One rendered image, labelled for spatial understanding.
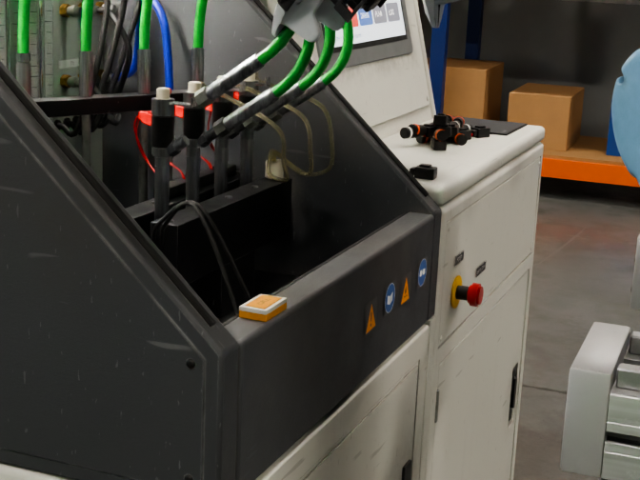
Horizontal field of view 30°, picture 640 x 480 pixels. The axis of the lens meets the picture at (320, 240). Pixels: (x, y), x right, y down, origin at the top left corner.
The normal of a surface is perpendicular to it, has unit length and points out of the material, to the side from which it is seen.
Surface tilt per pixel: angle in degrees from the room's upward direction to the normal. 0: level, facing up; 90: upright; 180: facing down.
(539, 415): 0
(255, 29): 90
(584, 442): 90
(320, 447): 90
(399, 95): 76
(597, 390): 90
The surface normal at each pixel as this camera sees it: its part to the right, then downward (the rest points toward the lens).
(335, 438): 0.92, 0.13
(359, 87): 0.91, -0.11
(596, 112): -0.35, 0.22
